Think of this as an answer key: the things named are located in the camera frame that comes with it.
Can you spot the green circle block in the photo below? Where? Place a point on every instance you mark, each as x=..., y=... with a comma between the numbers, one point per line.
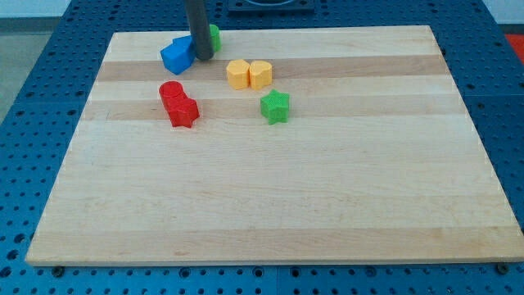
x=215, y=37

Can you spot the wooden board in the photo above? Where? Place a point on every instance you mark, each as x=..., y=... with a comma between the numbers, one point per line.
x=379, y=162

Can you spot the red circle block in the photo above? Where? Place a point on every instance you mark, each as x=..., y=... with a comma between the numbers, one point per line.
x=171, y=94

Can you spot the green star block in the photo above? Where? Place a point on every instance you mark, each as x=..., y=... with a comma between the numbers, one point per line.
x=275, y=107

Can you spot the yellow heart block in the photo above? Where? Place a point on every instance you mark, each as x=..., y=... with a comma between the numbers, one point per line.
x=261, y=74

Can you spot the yellow hexagon block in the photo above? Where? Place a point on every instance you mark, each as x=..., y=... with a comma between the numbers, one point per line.
x=238, y=74

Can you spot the red star block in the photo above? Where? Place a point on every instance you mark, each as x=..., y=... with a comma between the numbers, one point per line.
x=183, y=113

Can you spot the blue cube block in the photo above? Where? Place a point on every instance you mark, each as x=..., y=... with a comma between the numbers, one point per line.
x=177, y=58

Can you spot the blue pentagon block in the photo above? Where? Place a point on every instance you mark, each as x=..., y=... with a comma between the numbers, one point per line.
x=185, y=41

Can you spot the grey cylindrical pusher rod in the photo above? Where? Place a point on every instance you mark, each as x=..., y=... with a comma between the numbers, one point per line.
x=199, y=28

